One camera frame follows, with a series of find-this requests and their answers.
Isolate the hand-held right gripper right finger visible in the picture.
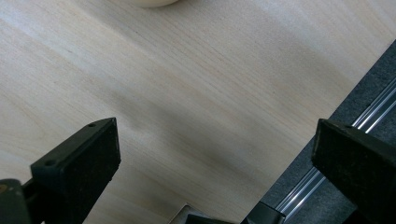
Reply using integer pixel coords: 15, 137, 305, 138
311, 118, 396, 224

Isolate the cream round bowl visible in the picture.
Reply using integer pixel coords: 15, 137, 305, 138
120, 0, 180, 8

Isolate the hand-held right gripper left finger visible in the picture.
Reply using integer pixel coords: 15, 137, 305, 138
30, 117, 121, 224

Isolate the aluminium frame rail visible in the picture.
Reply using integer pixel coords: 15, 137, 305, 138
275, 78, 396, 222

